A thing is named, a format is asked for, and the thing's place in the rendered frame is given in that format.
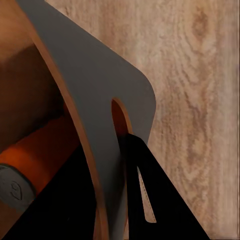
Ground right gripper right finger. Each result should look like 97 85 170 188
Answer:
125 133 210 240

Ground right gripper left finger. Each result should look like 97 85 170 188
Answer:
2 144 97 240

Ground trash can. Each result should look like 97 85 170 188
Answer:
0 0 156 240

